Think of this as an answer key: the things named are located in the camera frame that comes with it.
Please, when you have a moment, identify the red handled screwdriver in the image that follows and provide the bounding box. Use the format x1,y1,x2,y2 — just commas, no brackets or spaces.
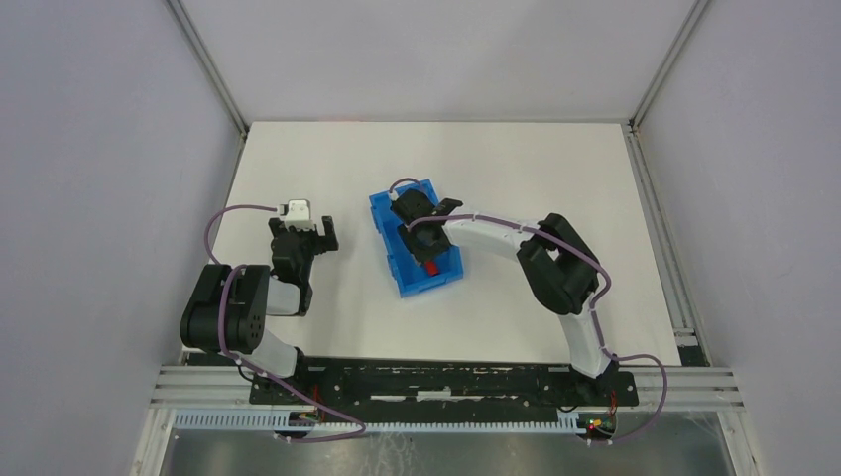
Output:
423,261,441,277

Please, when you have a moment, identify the blue plastic bin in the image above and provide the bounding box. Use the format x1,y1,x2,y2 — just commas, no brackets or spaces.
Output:
369,190,464,298

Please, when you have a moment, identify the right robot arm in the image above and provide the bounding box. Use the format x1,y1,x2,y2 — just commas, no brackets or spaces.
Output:
387,188,611,379

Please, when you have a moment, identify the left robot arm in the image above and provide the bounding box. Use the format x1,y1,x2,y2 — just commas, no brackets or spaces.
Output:
180,215,339,379

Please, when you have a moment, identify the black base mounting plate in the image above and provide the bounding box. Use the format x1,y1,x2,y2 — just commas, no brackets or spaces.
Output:
289,357,640,423

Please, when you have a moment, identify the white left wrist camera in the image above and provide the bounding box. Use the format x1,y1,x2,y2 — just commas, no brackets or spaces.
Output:
278,199,315,231

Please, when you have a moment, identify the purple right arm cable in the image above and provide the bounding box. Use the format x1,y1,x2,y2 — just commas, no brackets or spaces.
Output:
387,177,669,446

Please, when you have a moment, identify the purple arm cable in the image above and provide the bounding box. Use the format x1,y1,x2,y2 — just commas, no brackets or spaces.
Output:
387,177,669,446
203,203,368,444

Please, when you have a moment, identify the aluminium frame rail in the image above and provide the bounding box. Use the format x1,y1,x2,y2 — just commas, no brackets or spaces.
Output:
150,366,746,413

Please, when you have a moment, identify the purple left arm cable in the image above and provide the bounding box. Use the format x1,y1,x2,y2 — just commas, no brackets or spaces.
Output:
203,203,368,444

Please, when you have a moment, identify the white slotted cable duct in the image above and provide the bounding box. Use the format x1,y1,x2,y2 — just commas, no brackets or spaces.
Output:
173,410,586,435

